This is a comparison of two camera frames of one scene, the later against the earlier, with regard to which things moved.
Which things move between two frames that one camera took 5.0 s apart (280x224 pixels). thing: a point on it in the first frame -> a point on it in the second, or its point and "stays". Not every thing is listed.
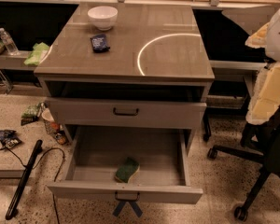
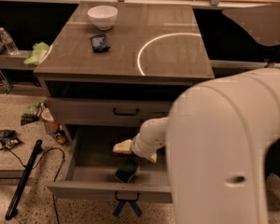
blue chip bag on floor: [8, 138] stays
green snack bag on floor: [31, 114] stays
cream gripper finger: [259, 38] -> [154, 157]
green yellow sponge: [126, 170] stays
